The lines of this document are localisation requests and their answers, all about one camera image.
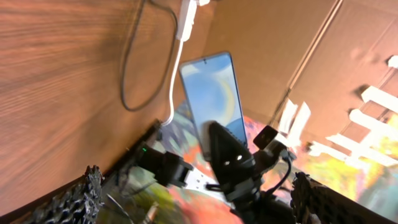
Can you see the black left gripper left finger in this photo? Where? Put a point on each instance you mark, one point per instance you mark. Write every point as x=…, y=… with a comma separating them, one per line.
x=80, y=203

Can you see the blue Samsung Galaxy smartphone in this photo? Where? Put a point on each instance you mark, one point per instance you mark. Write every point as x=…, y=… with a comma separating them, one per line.
x=212, y=94

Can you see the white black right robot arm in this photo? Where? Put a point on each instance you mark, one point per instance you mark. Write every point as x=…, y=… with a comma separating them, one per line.
x=171, y=169

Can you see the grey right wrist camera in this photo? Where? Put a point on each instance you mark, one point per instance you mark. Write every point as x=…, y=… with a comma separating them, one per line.
x=271, y=140

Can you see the white power strip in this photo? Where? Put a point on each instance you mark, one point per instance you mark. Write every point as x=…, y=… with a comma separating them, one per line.
x=187, y=17

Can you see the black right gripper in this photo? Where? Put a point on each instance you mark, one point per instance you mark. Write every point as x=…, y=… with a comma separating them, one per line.
x=239, y=175

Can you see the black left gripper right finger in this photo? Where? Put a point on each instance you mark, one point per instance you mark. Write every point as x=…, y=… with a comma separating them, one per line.
x=311, y=198

